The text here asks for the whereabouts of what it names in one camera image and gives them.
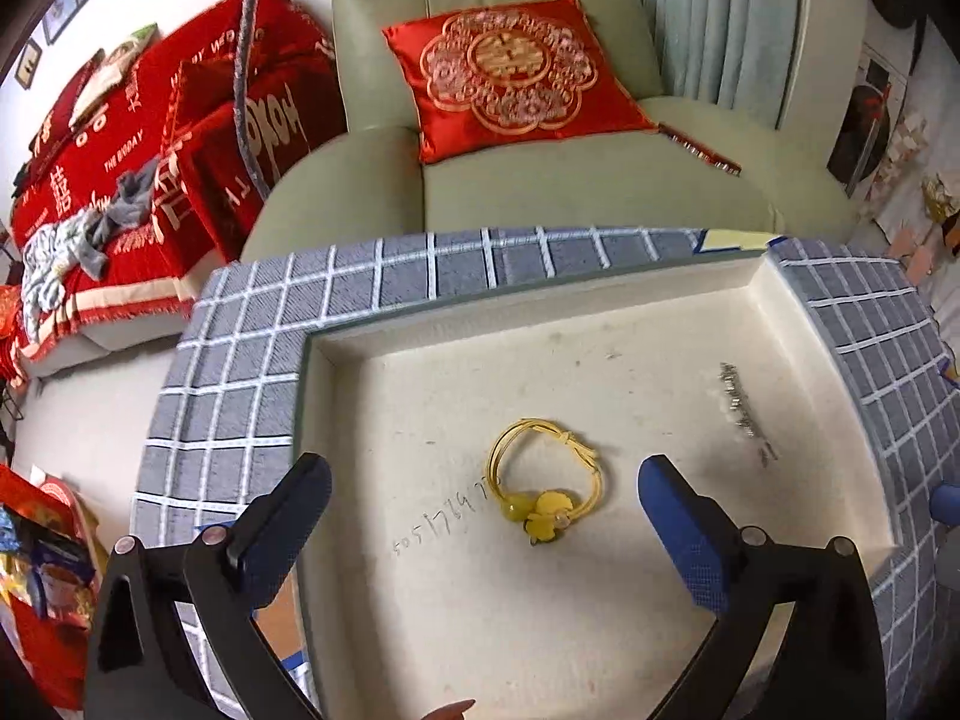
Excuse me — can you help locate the light blue ribbed curtain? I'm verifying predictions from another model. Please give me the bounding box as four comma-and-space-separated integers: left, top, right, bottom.
611, 0, 815, 128

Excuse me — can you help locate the red embroidered cushion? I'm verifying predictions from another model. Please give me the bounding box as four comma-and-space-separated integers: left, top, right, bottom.
381, 0, 661, 164

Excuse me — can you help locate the pile of colourful packets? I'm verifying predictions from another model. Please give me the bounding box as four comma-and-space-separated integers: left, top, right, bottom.
0, 465, 110, 713

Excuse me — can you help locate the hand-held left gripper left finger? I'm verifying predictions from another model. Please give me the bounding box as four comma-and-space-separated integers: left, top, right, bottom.
82, 452, 333, 720

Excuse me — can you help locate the silver rhinestone hair clip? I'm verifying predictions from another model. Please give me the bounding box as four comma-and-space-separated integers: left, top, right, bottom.
712, 362, 781, 466

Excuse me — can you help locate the pale green armchair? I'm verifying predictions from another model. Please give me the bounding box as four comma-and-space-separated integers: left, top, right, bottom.
240, 0, 863, 263

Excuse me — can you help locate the red printed blanket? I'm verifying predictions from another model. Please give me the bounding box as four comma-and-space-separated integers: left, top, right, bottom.
0, 0, 350, 380

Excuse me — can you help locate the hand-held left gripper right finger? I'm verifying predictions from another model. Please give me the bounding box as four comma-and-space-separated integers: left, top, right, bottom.
637, 454, 890, 720

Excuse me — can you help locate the red printed pillow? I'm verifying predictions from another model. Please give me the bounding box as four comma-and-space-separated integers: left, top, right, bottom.
169, 60, 347, 263

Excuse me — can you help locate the grey jewellery tray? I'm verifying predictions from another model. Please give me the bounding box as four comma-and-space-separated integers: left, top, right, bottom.
296, 247, 901, 720

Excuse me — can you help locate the wall poster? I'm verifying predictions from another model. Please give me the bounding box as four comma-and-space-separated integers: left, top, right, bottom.
825, 45, 912, 200

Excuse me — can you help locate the grey braided cable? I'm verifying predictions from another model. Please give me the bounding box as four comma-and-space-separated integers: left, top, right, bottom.
231, 0, 275, 205

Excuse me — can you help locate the beige sofa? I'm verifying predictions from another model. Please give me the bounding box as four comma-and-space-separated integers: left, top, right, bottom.
19, 292, 196, 380

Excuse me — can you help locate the red tasselled strip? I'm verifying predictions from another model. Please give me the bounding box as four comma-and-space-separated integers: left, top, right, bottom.
658, 122, 743, 178

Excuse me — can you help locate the grey checked tablecloth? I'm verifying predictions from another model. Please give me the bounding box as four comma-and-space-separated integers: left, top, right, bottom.
127, 225, 960, 720

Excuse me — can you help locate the light patterned cloth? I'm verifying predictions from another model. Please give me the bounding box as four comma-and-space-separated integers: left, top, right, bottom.
19, 214, 110, 335

